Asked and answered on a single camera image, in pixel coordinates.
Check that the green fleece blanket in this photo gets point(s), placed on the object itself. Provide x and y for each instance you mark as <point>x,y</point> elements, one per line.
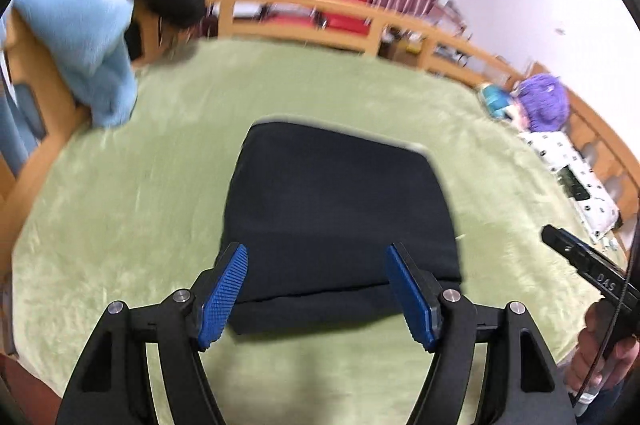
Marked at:
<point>150,205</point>

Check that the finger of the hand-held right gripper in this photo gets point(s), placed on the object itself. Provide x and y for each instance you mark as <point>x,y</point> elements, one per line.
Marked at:
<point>562,241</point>

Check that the white patterned cloth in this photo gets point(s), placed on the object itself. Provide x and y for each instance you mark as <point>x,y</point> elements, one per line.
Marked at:
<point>555,150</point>

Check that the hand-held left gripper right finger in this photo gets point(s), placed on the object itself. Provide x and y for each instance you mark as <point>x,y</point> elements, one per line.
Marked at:
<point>410,300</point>

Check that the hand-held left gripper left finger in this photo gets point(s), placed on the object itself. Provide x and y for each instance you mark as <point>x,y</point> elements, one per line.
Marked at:
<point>225,300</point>

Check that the black remote control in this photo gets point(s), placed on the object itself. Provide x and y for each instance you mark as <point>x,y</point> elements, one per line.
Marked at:
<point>575,185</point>

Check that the pile of household clutter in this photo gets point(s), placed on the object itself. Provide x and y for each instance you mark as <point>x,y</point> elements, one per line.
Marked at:
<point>440,51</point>

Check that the teal patterned pillow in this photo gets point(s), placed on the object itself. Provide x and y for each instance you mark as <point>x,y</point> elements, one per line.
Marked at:
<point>495,97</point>

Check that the person's right hand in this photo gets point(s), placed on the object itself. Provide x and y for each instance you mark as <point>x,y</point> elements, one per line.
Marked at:
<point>590,355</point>

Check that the purple plush toy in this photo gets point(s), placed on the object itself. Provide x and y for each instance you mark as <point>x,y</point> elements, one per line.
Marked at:
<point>542,100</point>

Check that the light blue fleece blanket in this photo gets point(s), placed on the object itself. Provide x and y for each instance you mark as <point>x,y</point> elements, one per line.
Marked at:
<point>75,30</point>

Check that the black white-striped pants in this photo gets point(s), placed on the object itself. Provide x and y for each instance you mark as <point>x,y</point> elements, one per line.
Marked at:
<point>335,215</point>

